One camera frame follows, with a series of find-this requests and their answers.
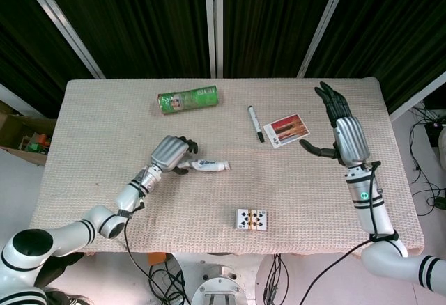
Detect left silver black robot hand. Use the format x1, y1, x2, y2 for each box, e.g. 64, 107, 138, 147
149, 135, 200, 175

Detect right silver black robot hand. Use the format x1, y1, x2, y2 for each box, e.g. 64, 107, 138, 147
300, 81, 371, 167

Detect white blue tube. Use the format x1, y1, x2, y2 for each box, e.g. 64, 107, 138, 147
178, 159, 232, 173

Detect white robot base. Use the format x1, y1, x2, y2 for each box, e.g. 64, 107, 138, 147
169, 253, 271, 305

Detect green cylindrical chip can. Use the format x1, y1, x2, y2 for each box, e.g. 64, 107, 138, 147
157, 86, 221, 116

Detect red photo postcard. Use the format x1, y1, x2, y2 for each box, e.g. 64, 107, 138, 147
263, 114, 311, 150

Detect beige woven tablecloth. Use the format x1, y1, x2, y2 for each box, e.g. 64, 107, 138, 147
30, 77, 425, 258

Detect black white marker pen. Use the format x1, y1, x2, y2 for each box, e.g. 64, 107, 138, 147
247, 105, 266, 143

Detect playing card deck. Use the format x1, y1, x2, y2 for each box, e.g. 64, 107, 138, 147
234, 208, 270, 231

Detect cardboard box with clutter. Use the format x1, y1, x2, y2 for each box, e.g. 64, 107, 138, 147
0, 100, 58, 166

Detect black floor cables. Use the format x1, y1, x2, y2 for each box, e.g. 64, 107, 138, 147
408, 101, 446, 215

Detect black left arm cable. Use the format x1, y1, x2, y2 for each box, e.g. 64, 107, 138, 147
123, 210, 175, 305

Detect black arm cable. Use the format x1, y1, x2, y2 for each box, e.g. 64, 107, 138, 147
291, 160, 399, 305
123, 210, 175, 305

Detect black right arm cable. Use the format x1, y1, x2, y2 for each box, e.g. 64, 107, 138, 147
291, 160, 399, 305

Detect black cables at base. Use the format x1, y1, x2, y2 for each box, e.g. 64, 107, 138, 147
148, 253, 191, 305

